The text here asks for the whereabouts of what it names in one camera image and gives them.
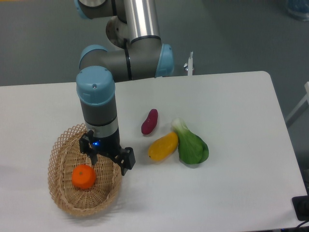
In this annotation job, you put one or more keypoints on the orange fruit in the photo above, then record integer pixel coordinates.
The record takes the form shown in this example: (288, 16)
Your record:
(83, 176)

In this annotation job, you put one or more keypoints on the white clamp stand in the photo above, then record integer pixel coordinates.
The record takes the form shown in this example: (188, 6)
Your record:
(188, 66)

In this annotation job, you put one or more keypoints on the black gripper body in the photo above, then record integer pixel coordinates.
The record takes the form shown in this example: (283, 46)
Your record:
(109, 145)

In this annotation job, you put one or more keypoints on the purple sweet potato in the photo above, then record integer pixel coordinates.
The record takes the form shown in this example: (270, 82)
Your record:
(150, 123)

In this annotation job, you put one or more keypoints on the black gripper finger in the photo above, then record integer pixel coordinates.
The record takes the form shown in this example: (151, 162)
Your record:
(85, 144)
(125, 159)

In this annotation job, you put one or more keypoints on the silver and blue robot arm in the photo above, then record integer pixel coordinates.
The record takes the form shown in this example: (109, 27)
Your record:
(141, 55)

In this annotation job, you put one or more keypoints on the white frame at right edge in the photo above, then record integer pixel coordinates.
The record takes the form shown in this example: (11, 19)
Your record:
(299, 109)

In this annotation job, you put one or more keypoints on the blue object top right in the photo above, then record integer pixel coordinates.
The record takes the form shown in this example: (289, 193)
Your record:
(298, 9)

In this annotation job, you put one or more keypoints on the yellow mango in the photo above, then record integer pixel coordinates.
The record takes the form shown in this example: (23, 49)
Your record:
(163, 147)

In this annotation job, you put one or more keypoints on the black device with cable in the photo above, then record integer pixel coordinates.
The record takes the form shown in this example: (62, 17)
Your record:
(301, 207)

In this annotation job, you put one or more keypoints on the woven wicker basket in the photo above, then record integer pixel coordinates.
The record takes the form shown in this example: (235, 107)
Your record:
(65, 156)

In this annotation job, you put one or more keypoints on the green bok choy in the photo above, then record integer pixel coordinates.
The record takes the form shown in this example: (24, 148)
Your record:
(192, 149)

